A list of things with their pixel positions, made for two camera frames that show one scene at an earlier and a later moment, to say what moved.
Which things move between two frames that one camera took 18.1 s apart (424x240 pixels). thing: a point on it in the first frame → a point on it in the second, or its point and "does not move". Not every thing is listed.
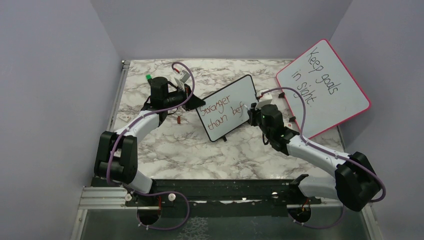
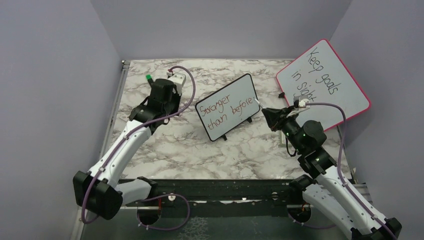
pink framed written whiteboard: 332,95 does not move
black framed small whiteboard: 224,111 does not move
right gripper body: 256,116 → 288,125
